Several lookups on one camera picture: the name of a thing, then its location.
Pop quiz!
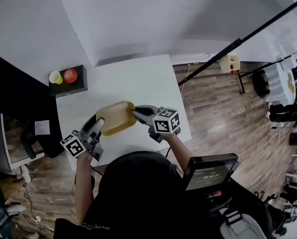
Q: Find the white tablecloth table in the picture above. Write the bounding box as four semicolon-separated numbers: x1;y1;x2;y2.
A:
265;54;297;107

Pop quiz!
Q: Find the white paper sheet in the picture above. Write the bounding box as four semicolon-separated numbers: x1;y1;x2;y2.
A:
34;119;50;135

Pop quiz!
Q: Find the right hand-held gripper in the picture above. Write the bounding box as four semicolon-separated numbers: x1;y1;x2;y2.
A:
131;105;182;143

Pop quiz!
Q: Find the black tray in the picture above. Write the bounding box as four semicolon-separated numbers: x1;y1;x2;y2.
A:
48;64;89;99

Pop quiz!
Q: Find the white plastic bin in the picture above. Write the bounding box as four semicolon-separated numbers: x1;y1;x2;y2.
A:
218;53;241;73

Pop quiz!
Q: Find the person's left forearm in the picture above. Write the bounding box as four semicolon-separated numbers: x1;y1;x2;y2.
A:
74;151;96;225

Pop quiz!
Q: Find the red apple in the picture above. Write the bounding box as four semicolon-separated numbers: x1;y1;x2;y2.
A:
63;68;79;84

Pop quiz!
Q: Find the yellow paper cup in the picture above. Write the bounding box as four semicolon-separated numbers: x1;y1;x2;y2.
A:
48;70;64;85

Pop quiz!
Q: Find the yellow plastic tray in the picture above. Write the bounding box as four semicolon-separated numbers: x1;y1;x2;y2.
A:
96;101;137;137

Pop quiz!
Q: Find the black round stool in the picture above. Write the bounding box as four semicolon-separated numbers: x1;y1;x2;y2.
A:
252;68;271;98

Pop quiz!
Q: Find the black metal stand frame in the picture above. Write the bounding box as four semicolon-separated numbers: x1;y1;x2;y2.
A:
177;0;297;95

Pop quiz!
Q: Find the black screen device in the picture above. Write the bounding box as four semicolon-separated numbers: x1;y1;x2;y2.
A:
185;153;239;209

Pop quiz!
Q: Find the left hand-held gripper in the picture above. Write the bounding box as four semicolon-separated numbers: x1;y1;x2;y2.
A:
59;114;105;162

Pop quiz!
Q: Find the person's black shirt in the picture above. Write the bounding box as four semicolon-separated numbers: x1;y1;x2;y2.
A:
54;153;274;239

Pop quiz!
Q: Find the person's right forearm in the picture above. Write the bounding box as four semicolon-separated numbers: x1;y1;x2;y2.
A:
160;132;193;177

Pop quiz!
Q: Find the black office chair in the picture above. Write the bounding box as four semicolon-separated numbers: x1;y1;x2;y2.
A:
0;49;66;160

